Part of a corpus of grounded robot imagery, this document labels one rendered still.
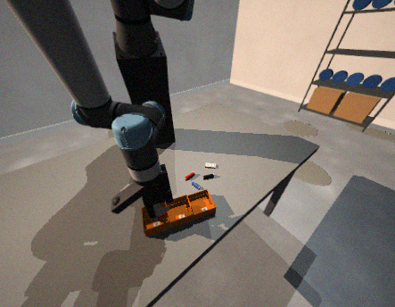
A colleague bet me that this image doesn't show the white domino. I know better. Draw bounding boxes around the white domino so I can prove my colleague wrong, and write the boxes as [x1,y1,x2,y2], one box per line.
[205,163,216,169]

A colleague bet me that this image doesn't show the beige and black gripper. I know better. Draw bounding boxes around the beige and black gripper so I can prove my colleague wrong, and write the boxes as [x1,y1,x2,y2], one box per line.
[135,164,173,221]

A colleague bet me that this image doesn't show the orange bin with label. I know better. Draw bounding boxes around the orange bin with label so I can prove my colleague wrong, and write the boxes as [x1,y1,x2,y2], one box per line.
[142,190,216,237]

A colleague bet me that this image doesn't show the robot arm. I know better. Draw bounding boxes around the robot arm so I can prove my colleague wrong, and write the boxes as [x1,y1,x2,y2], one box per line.
[5,0,194,214]

